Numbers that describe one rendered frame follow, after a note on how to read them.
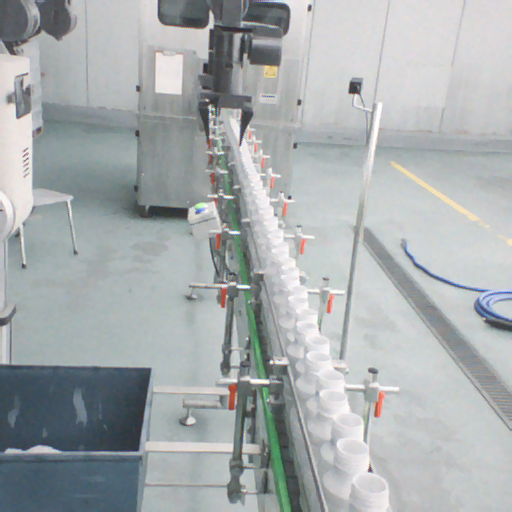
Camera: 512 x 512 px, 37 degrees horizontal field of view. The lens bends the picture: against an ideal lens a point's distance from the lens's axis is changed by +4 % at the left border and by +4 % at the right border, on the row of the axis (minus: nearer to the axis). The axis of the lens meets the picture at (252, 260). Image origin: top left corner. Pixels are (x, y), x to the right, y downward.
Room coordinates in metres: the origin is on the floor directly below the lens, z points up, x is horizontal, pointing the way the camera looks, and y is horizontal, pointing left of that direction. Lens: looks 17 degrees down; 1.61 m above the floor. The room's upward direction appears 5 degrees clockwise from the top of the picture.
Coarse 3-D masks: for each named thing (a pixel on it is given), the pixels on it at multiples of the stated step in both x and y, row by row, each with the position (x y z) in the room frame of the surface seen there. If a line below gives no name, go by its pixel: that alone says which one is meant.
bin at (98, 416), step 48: (0, 384) 1.32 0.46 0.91; (48, 384) 1.33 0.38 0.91; (96, 384) 1.34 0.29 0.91; (144, 384) 1.34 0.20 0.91; (0, 432) 1.32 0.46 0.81; (48, 432) 1.33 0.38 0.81; (96, 432) 1.34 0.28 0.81; (144, 432) 1.10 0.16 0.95; (0, 480) 1.02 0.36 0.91; (48, 480) 1.03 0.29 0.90; (96, 480) 1.04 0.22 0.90; (144, 480) 1.24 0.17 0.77
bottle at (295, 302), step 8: (296, 296) 1.24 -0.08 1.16; (288, 304) 1.21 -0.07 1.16; (296, 304) 1.21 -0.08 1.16; (304, 304) 1.21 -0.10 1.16; (288, 312) 1.21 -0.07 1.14; (280, 320) 1.22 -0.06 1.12; (288, 320) 1.21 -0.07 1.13; (280, 328) 1.21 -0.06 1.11; (288, 328) 1.20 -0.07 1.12; (280, 352) 1.20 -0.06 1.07
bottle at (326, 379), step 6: (318, 372) 0.93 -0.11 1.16; (324, 372) 0.94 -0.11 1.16; (330, 372) 0.95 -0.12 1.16; (336, 372) 0.94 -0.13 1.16; (318, 378) 0.93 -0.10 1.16; (324, 378) 0.92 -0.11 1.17; (330, 378) 0.95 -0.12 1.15; (336, 378) 0.94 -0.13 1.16; (342, 378) 0.92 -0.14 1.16; (318, 384) 0.92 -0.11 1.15; (324, 384) 0.91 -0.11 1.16; (330, 384) 0.91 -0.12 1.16; (336, 384) 0.91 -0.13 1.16; (342, 384) 0.92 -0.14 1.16; (318, 390) 0.92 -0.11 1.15; (342, 390) 0.92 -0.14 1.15; (312, 396) 0.93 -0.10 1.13; (306, 402) 0.93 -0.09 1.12; (312, 402) 0.92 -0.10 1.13; (306, 408) 0.92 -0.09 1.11; (312, 408) 0.91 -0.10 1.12; (348, 408) 0.92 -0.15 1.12; (306, 414) 0.92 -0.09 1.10; (312, 414) 0.91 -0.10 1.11; (306, 420) 0.92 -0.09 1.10; (300, 456) 0.93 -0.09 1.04; (300, 462) 0.92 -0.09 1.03; (300, 468) 0.92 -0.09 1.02
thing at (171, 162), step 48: (144, 0) 6.13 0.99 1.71; (192, 0) 6.16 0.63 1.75; (288, 0) 6.23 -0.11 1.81; (144, 48) 6.13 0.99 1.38; (192, 48) 6.17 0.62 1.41; (288, 48) 6.24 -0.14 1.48; (144, 96) 6.13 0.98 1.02; (192, 96) 6.17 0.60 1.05; (288, 96) 6.24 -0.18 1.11; (144, 144) 6.13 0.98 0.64; (192, 144) 6.18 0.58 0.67; (288, 144) 6.25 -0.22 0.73; (144, 192) 6.13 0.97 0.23; (192, 192) 6.17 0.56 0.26; (288, 192) 6.28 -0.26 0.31
